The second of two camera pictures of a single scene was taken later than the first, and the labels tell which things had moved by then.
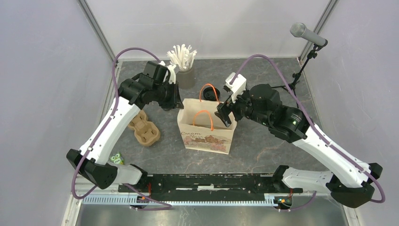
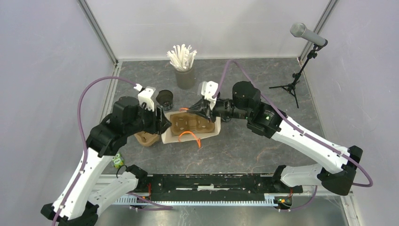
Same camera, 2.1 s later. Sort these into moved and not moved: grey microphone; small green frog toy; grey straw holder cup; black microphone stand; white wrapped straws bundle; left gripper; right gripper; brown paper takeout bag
Moved: left gripper; brown paper takeout bag; right gripper
Not moved: white wrapped straws bundle; black microphone stand; grey microphone; small green frog toy; grey straw holder cup
